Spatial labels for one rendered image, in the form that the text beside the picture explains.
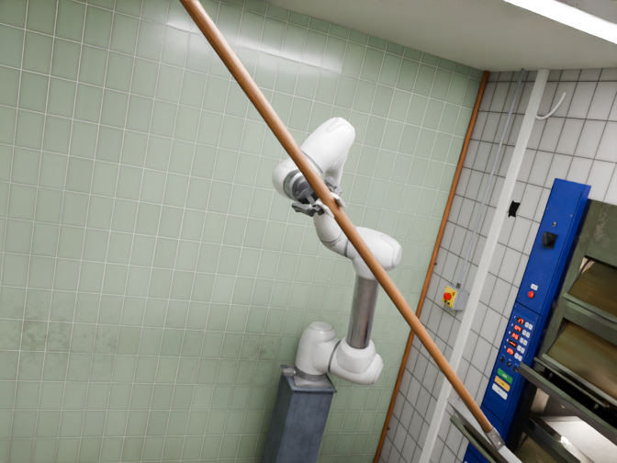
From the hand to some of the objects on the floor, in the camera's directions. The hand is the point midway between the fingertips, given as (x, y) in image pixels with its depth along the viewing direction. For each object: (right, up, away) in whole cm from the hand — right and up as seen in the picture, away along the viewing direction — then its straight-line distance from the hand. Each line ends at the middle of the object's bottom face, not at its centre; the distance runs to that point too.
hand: (330, 204), depth 119 cm
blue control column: (+142, -204, +160) cm, 295 cm away
